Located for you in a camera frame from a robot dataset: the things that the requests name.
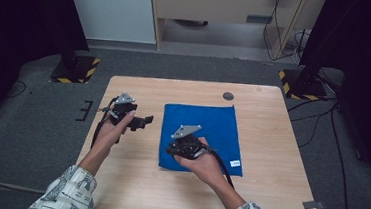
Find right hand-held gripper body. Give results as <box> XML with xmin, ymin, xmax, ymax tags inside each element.
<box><xmin>168</xmin><ymin>122</ymin><xmax>208</xmax><ymax>161</ymax></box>

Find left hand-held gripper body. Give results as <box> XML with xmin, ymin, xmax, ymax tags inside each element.
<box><xmin>106</xmin><ymin>90</ymin><xmax>139</xmax><ymax>127</ymax></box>

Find blue cloth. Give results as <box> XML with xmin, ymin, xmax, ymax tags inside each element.
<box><xmin>156</xmin><ymin>99</ymin><xmax>250</xmax><ymax>178</ymax></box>

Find person's left hand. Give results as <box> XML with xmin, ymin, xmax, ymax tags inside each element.
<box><xmin>94</xmin><ymin>108</ymin><xmax>137</xmax><ymax>156</ymax></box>

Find person's right hand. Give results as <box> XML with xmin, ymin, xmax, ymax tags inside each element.
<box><xmin>170</xmin><ymin>134</ymin><xmax>229</xmax><ymax>189</ymax></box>

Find black stand with striped base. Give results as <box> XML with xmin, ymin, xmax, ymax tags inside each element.
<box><xmin>276</xmin><ymin>63</ymin><xmax>331</xmax><ymax>103</ymax></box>
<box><xmin>49</xmin><ymin>48</ymin><xmax>102</xmax><ymax>87</ymax></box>

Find white cabinet panel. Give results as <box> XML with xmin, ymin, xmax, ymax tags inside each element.
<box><xmin>59</xmin><ymin>0</ymin><xmax>161</xmax><ymax>45</ymax></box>

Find light wooden desk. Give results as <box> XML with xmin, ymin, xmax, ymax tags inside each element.
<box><xmin>144</xmin><ymin>0</ymin><xmax>327</xmax><ymax>64</ymax></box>

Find grey desk label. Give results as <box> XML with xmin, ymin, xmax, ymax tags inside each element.
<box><xmin>245</xmin><ymin>13</ymin><xmax>274</xmax><ymax>25</ymax></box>

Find grey tape strip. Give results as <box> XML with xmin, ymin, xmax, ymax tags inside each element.
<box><xmin>301</xmin><ymin>199</ymin><xmax>327</xmax><ymax>209</ymax></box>

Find left hand-held gripper cable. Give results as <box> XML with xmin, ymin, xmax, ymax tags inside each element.
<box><xmin>90</xmin><ymin>94</ymin><xmax>120</xmax><ymax>151</ymax></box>

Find hand-held gripper cable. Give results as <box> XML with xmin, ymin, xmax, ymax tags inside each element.
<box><xmin>200</xmin><ymin>145</ymin><xmax>238</xmax><ymax>191</ymax></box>
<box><xmin>90</xmin><ymin>94</ymin><xmax>120</xmax><ymax>151</ymax></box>

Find right hand-held gripper cable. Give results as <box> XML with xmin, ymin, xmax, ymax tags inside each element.
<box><xmin>200</xmin><ymin>145</ymin><xmax>238</xmax><ymax>191</ymax></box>

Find thin black floor cable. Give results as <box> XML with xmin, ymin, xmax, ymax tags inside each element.
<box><xmin>6</xmin><ymin>79</ymin><xmax>29</xmax><ymax>100</ymax></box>

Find black hanging power cable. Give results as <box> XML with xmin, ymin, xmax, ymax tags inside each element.
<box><xmin>260</xmin><ymin>0</ymin><xmax>308</xmax><ymax>65</ymax></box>

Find long black floor cable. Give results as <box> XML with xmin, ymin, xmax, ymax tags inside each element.
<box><xmin>323</xmin><ymin>105</ymin><xmax>359</xmax><ymax>209</ymax></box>

